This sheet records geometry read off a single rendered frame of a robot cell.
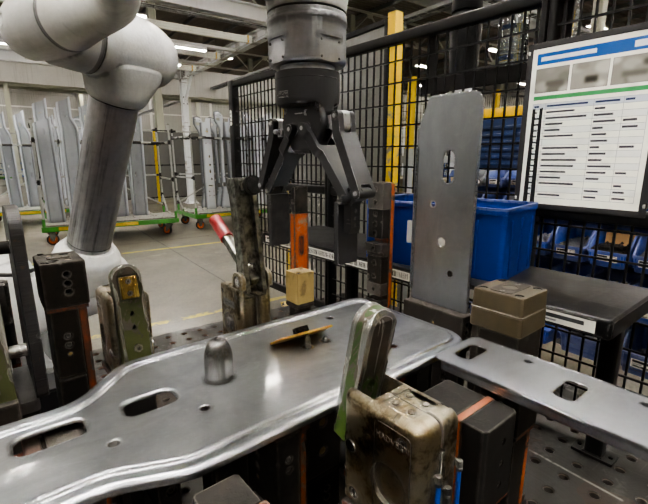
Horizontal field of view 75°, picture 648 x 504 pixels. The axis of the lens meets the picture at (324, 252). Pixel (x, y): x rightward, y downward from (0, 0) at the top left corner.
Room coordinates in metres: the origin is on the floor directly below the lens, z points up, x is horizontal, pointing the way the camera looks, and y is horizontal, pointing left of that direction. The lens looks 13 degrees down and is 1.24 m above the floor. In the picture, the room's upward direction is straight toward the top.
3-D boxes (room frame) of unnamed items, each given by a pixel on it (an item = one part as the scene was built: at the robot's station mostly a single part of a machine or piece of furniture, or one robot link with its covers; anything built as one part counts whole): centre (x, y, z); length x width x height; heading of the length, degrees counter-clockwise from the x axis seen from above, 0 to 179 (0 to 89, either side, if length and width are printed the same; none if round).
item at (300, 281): (0.67, 0.04, 0.88); 0.04 x 0.04 x 0.36; 39
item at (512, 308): (0.59, -0.27, 0.88); 0.08 x 0.08 x 0.36; 39
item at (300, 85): (0.52, 0.02, 1.30); 0.08 x 0.07 x 0.09; 39
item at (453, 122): (0.68, -0.19, 1.17); 0.12 x 0.01 x 0.34; 39
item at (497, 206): (0.87, -0.25, 1.10); 0.30 x 0.17 x 0.13; 47
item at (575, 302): (0.95, -0.19, 1.02); 0.90 x 0.22 x 0.03; 39
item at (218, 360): (0.44, 0.12, 1.02); 0.03 x 0.03 x 0.07
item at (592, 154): (0.79, -0.47, 1.30); 0.23 x 0.02 x 0.31; 39
